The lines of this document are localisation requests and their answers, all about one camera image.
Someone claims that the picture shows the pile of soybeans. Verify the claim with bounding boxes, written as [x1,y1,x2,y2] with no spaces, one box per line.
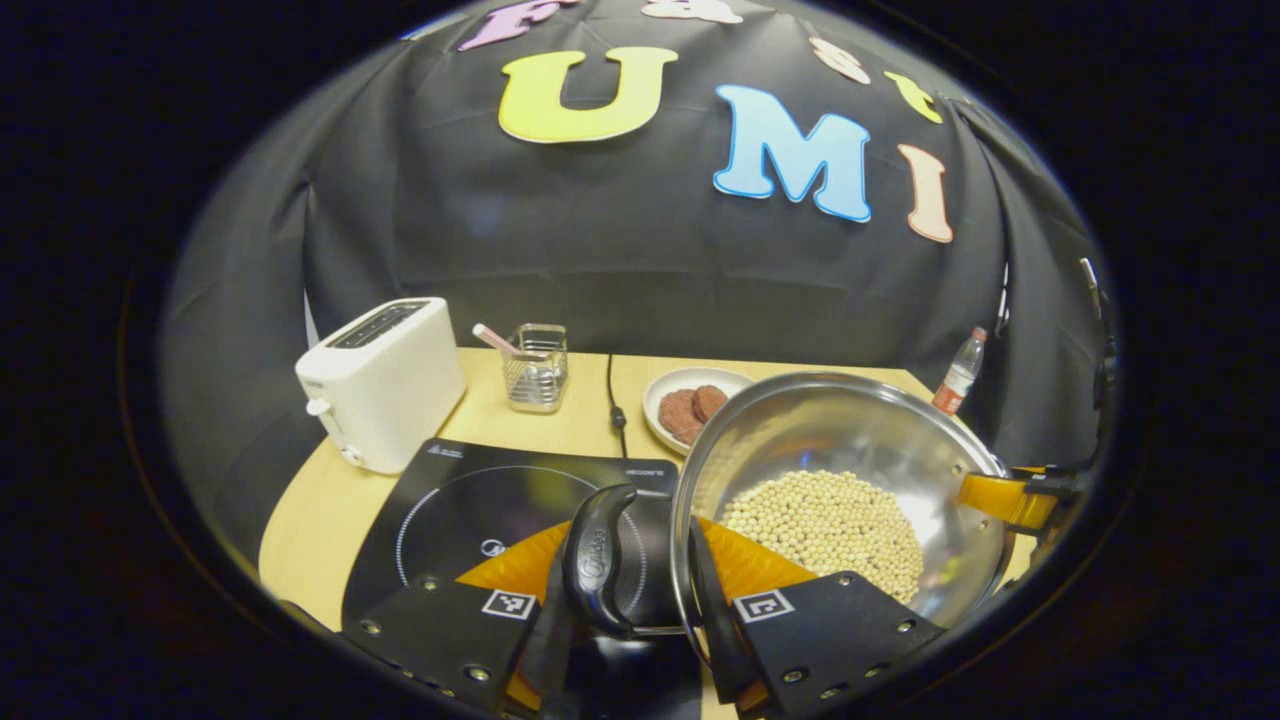
[720,470,926,606]

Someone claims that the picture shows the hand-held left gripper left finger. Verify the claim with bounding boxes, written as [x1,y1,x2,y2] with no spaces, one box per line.
[340,520,573,716]

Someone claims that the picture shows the black induction cooktop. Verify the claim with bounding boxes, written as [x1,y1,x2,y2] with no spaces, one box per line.
[340,438,681,631]

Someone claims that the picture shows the white round plate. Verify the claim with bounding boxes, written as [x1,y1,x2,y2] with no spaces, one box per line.
[642,367,756,458]

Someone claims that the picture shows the clear water bottle red label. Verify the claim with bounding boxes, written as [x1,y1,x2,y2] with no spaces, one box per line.
[931,327,988,416]

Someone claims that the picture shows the steel pot with black handle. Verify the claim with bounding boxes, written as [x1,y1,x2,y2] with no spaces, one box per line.
[560,372,1016,666]

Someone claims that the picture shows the black power cable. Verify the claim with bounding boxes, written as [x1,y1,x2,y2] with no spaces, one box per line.
[605,353,631,461]

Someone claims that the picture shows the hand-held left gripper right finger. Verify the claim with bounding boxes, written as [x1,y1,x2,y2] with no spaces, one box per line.
[688,515,946,719]

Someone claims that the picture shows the white toaster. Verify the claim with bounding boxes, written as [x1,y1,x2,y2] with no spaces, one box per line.
[295,297,468,476]

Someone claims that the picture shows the metal wire basket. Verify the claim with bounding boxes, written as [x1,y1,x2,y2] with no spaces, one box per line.
[500,323,570,415]

